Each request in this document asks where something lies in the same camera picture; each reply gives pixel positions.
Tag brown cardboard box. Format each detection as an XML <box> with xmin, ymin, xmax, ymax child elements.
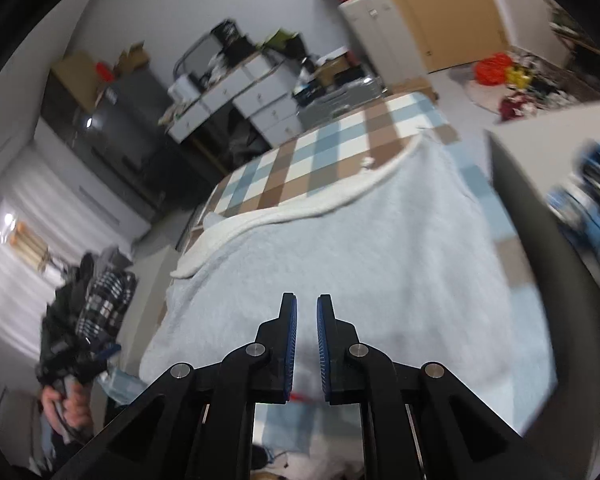
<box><xmin>389</xmin><ymin>77</ymin><xmax>439</xmax><ymax>103</ymax></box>

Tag white drawer desk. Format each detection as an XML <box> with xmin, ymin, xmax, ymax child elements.
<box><xmin>166</xmin><ymin>53</ymin><xmax>304</xmax><ymax>148</ymax></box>

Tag checkered bed cover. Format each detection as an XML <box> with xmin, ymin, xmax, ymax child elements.
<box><xmin>204</xmin><ymin>93</ymin><xmax>534</xmax><ymax>290</ymax></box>

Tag person left hand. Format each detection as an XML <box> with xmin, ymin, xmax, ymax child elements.
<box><xmin>41</xmin><ymin>382</ymin><xmax>93</xmax><ymax>434</ymax></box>

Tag grey hooded sweatshirt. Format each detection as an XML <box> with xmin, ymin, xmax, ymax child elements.
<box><xmin>140</xmin><ymin>132</ymin><xmax>554</xmax><ymax>479</ymax></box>

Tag wooden door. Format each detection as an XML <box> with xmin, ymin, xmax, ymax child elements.
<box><xmin>392</xmin><ymin>0</ymin><xmax>509</xmax><ymax>73</ymax></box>

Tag orange mesh bag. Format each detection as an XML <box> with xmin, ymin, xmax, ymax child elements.
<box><xmin>474</xmin><ymin>52</ymin><xmax>514</xmax><ymax>86</ymax></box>

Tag black white plaid garment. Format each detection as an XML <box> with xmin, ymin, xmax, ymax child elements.
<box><xmin>40</xmin><ymin>246</ymin><xmax>137</xmax><ymax>360</ymax></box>

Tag silver aluminium suitcase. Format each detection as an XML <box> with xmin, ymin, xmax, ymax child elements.
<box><xmin>298</xmin><ymin>76</ymin><xmax>386</xmax><ymax>130</ymax></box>

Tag yellow toy shoes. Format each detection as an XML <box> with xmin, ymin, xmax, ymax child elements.
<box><xmin>505</xmin><ymin>65</ymin><xmax>533</xmax><ymax>91</ymax></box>

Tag blue plaid shirt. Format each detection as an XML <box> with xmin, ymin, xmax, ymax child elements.
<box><xmin>546</xmin><ymin>141</ymin><xmax>600</xmax><ymax>270</ymax></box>

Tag white tall suitcase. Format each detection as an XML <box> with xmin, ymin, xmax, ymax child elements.
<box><xmin>339</xmin><ymin>0</ymin><xmax>427</xmax><ymax>87</ymax></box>

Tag white electric kettle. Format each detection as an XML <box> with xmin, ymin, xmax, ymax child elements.
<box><xmin>168</xmin><ymin>74</ymin><xmax>200</xmax><ymax>104</ymax></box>

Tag grey storage box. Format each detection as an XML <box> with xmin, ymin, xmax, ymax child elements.
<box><xmin>486</xmin><ymin>102</ymin><xmax>600</xmax><ymax>478</ymax></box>

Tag dark grey refrigerator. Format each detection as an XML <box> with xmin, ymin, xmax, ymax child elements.
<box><xmin>73</xmin><ymin>67</ymin><xmax>178</xmax><ymax>178</ymax></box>

